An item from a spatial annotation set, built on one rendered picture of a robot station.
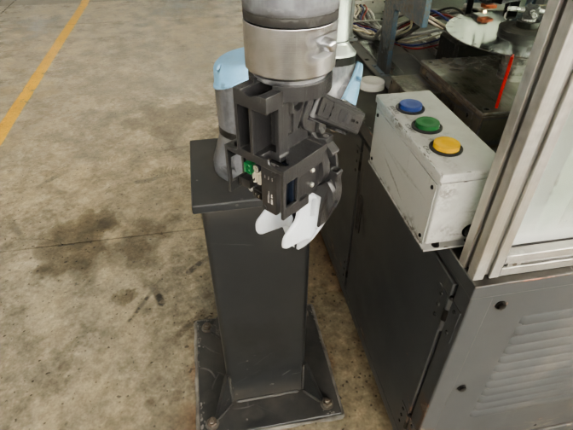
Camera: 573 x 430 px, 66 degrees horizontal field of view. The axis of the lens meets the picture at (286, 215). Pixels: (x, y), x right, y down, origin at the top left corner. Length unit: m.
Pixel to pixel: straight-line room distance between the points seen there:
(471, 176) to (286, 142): 0.37
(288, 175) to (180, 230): 1.60
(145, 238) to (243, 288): 0.99
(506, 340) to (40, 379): 1.31
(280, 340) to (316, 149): 0.85
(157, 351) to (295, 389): 0.47
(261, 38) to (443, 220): 0.47
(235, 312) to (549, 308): 0.65
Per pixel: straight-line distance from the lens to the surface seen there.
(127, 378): 1.53
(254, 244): 0.93
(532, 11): 1.13
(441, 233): 0.75
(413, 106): 0.83
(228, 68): 0.80
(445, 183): 0.69
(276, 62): 0.35
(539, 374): 1.14
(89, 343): 1.65
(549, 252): 0.77
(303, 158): 0.38
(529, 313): 0.92
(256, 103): 0.36
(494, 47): 1.04
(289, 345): 1.22
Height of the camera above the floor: 1.25
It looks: 39 degrees down
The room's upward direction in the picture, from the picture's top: straight up
